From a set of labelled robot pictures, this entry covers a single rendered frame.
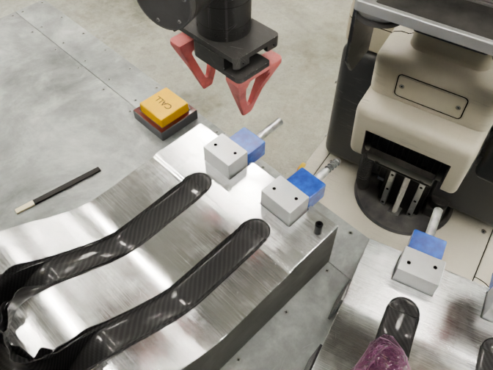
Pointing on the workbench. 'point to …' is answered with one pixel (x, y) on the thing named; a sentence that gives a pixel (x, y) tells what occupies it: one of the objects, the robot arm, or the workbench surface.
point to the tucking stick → (56, 190)
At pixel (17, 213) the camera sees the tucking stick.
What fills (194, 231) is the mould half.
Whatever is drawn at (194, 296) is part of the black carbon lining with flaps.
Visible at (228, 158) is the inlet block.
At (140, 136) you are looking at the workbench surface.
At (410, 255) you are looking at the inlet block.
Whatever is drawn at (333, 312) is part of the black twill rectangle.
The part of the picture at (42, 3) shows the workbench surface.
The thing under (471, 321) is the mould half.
